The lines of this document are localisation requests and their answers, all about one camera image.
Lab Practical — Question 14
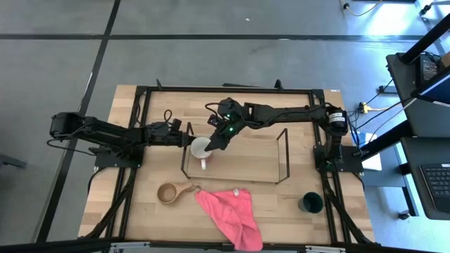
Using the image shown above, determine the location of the black keyboard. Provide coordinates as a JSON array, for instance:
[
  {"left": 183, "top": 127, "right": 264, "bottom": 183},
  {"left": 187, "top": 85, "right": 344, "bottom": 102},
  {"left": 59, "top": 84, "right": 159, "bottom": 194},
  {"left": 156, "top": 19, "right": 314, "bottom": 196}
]
[{"left": 420, "top": 163, "right": 450, "bottom": 214}]

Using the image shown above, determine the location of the red mug white handle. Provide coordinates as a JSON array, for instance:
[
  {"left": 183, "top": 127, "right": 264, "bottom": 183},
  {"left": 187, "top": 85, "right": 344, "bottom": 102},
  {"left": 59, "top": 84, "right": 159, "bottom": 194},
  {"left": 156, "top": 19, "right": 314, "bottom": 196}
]
[{"left": 191, "top": 136, "right": 214, "bottom": 171}]

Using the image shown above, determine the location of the black table frame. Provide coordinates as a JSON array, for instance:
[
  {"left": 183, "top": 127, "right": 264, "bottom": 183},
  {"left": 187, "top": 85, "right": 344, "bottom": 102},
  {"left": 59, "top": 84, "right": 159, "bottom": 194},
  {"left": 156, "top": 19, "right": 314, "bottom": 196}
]
[{"left": 84, "top": 79, "right": 377, "bottom": 247}]

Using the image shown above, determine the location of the black rig crossbar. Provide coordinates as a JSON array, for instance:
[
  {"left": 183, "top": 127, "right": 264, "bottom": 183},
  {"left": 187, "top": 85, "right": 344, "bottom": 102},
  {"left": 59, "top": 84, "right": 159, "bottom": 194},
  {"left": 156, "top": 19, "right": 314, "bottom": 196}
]
[{"left": 0, "top": 237, "right": 450, "bottom": 253}]

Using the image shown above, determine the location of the yellow cable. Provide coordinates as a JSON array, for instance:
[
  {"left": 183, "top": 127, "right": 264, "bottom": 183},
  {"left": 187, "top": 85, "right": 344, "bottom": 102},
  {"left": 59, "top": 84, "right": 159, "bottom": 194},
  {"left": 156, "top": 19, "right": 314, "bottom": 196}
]
[{"left": 339, "top": 0, "right": 384, "bottom": 18}]

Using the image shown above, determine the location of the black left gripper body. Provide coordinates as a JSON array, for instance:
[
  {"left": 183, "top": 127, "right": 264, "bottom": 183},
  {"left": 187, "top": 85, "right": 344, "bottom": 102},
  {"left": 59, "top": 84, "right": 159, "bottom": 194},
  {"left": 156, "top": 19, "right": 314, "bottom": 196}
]
[{"left": 144, "top": 118, "right": 186, "bottom": 147}]

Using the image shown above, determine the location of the wooden cup with handle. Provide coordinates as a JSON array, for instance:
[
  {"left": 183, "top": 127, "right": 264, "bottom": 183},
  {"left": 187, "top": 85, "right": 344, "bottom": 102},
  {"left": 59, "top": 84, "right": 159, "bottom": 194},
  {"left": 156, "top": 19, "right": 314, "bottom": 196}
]
[{"left": 157, "top": 181, "right": 201, "bottom": 205}]

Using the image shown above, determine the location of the black power adapter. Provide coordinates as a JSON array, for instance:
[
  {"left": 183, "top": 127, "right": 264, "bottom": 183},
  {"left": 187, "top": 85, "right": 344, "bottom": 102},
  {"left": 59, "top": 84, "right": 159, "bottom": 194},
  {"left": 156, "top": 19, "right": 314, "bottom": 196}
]
[{"left": 417, "top": 54, "right": 441, "bottom": 85}]

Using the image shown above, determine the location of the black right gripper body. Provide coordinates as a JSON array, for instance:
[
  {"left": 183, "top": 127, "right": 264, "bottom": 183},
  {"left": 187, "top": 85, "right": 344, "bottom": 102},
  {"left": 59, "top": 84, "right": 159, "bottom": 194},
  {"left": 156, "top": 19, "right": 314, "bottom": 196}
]
[{"left": 207, "top": 97, "right": 247, "bottom": 141}]

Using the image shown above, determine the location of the black side desk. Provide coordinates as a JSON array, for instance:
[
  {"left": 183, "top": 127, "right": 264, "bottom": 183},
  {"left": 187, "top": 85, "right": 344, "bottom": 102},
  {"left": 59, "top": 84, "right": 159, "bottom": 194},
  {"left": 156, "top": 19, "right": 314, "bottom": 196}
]
[{"left": 385, "top": 13, "right": 450, "bottom": 221}]

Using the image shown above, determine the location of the dark green cup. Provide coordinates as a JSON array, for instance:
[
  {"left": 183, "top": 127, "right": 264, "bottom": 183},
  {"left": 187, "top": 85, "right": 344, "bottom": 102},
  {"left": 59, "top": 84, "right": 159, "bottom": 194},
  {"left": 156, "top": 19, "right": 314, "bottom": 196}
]
[{"left": 297, "top": 191, "right": 324, "bottom": 214}]

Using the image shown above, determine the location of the wooden shelf black wire frame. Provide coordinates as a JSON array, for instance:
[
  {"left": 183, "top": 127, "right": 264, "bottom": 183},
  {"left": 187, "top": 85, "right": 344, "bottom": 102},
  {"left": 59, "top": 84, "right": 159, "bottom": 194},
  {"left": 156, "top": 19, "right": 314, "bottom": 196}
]
[{"left": 180, "top": 122, "right": 291, "bottom": 186}]

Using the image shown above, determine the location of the pink cloth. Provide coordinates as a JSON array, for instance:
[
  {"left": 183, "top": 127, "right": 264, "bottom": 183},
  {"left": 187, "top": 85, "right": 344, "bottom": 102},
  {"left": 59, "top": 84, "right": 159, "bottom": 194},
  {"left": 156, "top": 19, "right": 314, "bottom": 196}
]
[{"left": 194, "top": 188, "right": 264, "bottom": 252}]

